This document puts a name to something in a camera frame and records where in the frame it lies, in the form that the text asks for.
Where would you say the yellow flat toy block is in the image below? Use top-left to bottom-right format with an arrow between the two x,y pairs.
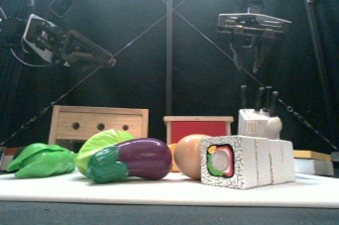
292,149 -> 333,163

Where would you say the wooden box with round holes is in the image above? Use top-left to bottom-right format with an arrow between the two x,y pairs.
48,104 -> 149,153

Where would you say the thin diagonal brace wire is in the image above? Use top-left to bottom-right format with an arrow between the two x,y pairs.
128,0 -> 339,153
0,0 -> 223,147

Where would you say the white rounded toy piece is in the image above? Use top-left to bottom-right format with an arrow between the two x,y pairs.
264,116 -> 283,140

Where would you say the red and white toy box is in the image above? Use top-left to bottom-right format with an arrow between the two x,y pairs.
0,146 -> 24,172

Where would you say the white flat toy block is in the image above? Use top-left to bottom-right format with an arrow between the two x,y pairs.
292,158 -> 336,177

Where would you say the black-handled toy knife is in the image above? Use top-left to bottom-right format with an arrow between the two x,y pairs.
240,84 -> 248,111
263,85 -> 272,112
253,86 -> 265,112
268,90 -> 280,118

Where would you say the light green toy cabbage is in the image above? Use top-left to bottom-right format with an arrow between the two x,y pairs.
75,129 -> 136,176

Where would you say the white toy sushi roll slice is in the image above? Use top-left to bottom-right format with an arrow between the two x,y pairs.
265,139 -> 284,184
200,135 -> 259,190
279,140 -> 296,182
253,137 -> 271,187

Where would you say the green toy lettuce leaf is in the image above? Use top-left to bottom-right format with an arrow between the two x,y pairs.
5,142 -> 79,179

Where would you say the white toy knife block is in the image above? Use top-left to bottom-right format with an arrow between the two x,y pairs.
237,108 -> 272,138

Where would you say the red drawer with wooden knob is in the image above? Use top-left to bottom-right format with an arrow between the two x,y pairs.
169,121 -> 229,144

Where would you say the white cutting board mat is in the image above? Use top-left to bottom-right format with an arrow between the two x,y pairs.
0,169 -> 339,209

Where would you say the orange toy piece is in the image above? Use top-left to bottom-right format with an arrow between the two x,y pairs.
168,143 -> 181,173

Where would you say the purple toy eggplant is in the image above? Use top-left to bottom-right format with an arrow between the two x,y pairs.
85,137 -> 173,184

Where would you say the grey vertical frame pole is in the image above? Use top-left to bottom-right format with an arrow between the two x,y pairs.
165,0 -> 173,116

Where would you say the black slanted frame pole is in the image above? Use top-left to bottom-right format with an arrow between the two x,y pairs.
297,0 -> 337,131

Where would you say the wooden drawer box housing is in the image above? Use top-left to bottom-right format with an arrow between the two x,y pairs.
163,115 -> 235,146

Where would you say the tan toy egg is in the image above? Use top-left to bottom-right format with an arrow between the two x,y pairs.
173,133 -> 213,180

